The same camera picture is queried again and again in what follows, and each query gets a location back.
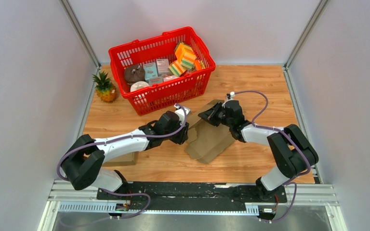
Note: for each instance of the small pineapple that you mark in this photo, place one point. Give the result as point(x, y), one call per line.
point(104, 88)

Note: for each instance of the red plastic shopping basket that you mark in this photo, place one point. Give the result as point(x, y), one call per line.
point(158, 96)

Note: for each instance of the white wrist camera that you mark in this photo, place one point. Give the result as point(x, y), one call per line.
point(182, 112)
point(229, 97)

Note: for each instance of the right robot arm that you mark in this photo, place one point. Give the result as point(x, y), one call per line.
point(292, 151)

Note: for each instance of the brown round item in basket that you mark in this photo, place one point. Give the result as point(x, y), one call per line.
point(134, 73)

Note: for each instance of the grey small box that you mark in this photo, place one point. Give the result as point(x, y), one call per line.
point(163, 67)

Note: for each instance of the orange sponge right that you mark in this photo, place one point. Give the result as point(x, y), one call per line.
point(198, 65)

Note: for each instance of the striped sponge lower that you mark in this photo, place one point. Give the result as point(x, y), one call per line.
point(176, 68)

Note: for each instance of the brown cardboard box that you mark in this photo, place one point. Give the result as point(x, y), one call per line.
point(129, 159)

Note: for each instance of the teal small box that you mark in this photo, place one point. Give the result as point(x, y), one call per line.
point(150, 71)

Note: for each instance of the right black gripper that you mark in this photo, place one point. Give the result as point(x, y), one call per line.
point(210, 114)

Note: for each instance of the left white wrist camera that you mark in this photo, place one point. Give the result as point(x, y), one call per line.
point(182, 112)

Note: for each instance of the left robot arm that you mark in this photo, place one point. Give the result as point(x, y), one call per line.
point(82, 164)

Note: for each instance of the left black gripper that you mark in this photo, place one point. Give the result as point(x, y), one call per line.
point(183, 135)

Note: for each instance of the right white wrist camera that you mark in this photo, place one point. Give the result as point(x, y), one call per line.
point(229, 97)

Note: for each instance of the white round tin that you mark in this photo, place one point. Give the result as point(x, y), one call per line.
point(138, 85)

